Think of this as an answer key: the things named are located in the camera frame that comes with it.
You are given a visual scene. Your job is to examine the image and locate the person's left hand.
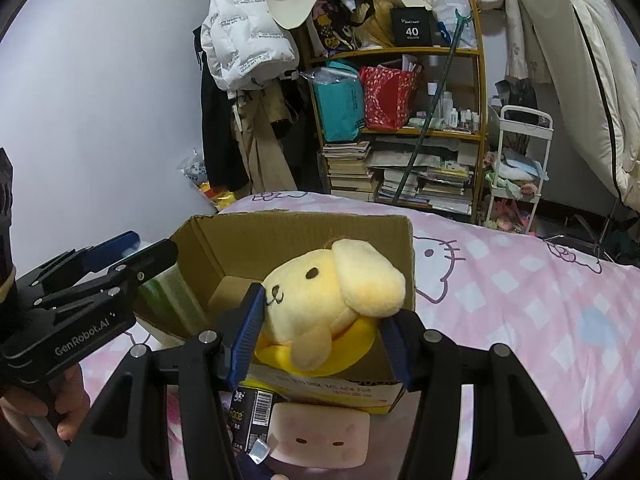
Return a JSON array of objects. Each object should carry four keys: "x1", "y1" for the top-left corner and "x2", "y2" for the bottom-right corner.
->
[{"x1": 0, "y1": 364, "x2": 92, "y2": 442}]

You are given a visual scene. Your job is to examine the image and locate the group of small bottles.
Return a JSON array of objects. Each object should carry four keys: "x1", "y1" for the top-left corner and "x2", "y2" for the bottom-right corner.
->
[{"x1": 427, "y1": 82, "x2": 482, "y2": 133}]

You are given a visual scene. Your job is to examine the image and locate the black snack packet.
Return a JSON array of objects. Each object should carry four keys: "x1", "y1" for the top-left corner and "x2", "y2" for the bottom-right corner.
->
[{"x1": 227, "y1": 387, "x2": 282, "y2": 463}]

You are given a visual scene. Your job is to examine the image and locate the clear bag of toys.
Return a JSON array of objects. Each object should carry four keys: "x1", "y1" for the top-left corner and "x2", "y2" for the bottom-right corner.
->
[{"x1": 177, "y1": 149, "x2": 236, "y2": 212}]

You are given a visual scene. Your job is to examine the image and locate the yellow dog plush toy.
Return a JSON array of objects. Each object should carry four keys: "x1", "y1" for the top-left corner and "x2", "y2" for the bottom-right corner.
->
[{"x1": 252, "y1": 238, "x2": 407, "y2": 377}]

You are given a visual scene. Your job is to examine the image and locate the brown cardboard box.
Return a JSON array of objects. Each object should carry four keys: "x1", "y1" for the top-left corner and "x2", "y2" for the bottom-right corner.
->
[{"x1": 134, "y1": 213, "x2": 417, "y2": 415}]

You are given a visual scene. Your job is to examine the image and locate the teal paper bag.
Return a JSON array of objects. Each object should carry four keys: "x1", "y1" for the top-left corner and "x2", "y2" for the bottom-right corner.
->
[{"x1": 312, "y1": 62, "x2": 366, "y2": 143}]

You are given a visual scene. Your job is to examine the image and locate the dark grey bag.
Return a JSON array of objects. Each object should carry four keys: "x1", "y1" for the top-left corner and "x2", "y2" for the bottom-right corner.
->
[{"x1": 495, "y1": 79, "x2": 538, "y2": 126}]

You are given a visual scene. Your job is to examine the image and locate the pile of books and papers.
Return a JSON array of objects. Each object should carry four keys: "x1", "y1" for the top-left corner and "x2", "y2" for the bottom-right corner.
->
[{"x1": 367, "y1": 136, "x2": 476, "y2": 215}]

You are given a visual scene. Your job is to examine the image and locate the black square box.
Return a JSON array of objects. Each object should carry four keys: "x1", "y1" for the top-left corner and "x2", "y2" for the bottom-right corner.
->
[{"x1": 390, "y1": 7, "x2": 433, "y2": 47}]

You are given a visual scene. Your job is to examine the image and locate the beige hanging coat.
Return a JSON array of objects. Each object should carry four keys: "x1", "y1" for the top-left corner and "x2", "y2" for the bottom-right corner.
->
[{"x1": 230, "y1": 80, "x2": 301, "y2": 200}]

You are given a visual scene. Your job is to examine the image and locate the black hanging coat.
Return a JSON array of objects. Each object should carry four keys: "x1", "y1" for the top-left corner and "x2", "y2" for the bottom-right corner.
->
[{"x1": 192, "y1": 27, "x2": 251, "y2": 193}]

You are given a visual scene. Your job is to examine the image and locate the cream folded mattress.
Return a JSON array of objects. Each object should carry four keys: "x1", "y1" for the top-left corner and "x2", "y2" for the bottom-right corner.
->
[{"x1": 515, "y1": 0, "x2": 640, "y2": 206}]

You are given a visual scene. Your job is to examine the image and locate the black cartoon tote bag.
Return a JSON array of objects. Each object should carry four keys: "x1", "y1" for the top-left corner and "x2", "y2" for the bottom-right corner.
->
[{"x1": 310, "y1": 0, "x2": 381, "y2": 53}]

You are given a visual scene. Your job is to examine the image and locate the white plastic bag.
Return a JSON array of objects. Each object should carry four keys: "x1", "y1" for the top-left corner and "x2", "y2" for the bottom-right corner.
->
[{"x1": 425, "y1": 0, "x2": 478, "y2": 48}]

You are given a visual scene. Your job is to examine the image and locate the pink cat-print blanket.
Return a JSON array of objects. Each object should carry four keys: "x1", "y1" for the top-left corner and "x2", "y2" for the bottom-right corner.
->
[{"x1": 80, "y1": 190, "x2": 640, "y2": 480}]

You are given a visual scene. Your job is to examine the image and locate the cream floral cloth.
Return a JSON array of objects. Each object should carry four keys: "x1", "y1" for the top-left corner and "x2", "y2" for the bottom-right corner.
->
[{"x1": 275, "y1": 0, "x2": 557, "y2": 83}]

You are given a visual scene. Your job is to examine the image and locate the pink square plush pillow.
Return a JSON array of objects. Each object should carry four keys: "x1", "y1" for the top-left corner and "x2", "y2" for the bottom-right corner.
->
[{"x1": 267, "y1": 400, "x2": 372, "y2": 470}]

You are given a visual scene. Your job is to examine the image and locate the yellow wooden shelf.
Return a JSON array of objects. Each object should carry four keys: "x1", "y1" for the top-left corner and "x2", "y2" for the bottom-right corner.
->
[{"x1": 295, "y1": 0, "x2": 488, "y2": 226}]

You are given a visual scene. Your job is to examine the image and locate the yellow plastic bag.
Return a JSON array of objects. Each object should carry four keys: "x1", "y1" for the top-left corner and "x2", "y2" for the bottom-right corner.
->
[{"x1": 357, "y1": 0, "x2": 401, "y2": 48}]

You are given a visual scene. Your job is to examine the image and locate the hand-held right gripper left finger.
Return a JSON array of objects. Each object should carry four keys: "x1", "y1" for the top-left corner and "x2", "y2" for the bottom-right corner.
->
[{"x1": 57, "y1": 282, "x2": 266, "y2": 480}]

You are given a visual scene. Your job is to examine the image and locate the green clothes pole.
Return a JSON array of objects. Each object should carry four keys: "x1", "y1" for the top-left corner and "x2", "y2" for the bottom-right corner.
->
[{"x1": 391, "y1": 2, "x2": 475, "y2": 206}]

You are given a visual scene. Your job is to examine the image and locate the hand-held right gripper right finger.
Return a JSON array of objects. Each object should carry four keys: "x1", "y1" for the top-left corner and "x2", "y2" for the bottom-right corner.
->
[{"x1": 378, "y1": 310, "x2": 583, "y2": 480}]

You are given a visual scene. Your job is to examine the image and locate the green plastic-wrapped pack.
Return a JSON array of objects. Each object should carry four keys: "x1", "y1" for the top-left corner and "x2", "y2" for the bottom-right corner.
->
[{"x1": 137, "y1": 265, "x2": 211, "y2": 338}]

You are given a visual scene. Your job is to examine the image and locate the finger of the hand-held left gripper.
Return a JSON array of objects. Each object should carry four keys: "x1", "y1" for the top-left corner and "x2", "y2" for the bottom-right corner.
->
[
  {"x1": 17, "y1": 231, "x2": 142, "y2": 291},
  {"x1": 32, "y1": 239, "x2": 179, "y2": 312}
]

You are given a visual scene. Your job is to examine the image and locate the white trolley cart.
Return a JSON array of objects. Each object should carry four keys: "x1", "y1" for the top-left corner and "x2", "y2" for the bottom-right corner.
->
[{"x1": 482, "y1": 105, "x2": 553, "y2": 235}]

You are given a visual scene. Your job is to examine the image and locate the black metal stand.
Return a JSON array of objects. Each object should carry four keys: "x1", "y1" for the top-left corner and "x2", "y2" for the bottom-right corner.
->
[{"x1": 544, "y1": 195, "x2": 640, "y2": 263}]

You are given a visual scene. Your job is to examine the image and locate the red patterned gift bag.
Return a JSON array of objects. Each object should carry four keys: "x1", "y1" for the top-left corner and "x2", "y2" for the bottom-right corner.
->
[{"x1": 359, "y1": 65, "x2": 421, "y2": 132}]

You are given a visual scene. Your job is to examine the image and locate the stack of old books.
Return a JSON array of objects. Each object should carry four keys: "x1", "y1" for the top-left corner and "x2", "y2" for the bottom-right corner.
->
[{"x1": 322, "y1": 141, "x2": 375, "y2": 202}]

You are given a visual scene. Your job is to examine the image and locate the white puffer jacket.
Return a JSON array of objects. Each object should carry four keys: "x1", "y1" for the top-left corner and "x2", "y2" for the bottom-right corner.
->
[{"x1": 200, "y1": 0, "x2": 299, "y2": 92}]

